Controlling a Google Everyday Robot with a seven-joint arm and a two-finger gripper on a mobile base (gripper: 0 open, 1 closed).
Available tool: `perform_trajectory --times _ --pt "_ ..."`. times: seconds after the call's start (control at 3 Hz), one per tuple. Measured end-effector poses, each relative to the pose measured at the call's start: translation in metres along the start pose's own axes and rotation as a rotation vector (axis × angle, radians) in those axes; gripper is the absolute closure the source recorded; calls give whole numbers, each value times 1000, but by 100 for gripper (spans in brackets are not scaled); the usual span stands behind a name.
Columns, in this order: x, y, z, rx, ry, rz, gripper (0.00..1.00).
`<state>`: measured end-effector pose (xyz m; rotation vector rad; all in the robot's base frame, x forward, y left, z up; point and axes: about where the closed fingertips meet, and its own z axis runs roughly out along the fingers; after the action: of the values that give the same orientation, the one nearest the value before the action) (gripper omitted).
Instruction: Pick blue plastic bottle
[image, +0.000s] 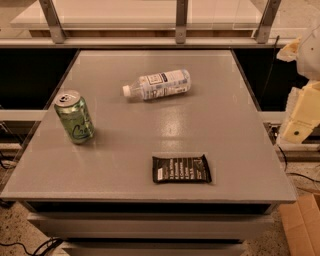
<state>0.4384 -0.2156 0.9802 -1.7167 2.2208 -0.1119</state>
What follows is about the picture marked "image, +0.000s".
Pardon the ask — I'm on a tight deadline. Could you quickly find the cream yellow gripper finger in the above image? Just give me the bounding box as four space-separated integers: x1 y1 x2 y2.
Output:
280 81 320 144

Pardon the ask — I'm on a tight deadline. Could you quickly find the clear plastic water bottle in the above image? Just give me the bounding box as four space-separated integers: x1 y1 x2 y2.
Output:
123 69 191 100

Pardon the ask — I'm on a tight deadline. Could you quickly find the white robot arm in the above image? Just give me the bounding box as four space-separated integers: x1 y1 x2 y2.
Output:
277 25 320 144

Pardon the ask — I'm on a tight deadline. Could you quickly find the cardboard box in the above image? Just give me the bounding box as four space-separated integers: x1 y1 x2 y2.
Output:
279 194 320 256

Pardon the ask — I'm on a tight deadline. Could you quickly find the black snack bar wrapper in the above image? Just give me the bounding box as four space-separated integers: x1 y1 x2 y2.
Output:
152 155 212 184

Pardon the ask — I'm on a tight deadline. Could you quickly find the green soda can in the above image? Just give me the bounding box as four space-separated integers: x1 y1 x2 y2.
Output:
54 90 95 144

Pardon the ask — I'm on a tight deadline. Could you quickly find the black cable right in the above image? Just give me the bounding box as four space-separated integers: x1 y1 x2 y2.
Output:
276 143 320 184

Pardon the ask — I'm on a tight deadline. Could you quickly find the metal window frame rail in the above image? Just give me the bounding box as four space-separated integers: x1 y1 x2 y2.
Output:
0 0 297 48

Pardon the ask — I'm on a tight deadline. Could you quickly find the black floor cable left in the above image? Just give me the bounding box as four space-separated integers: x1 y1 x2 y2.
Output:
0 237 64 256

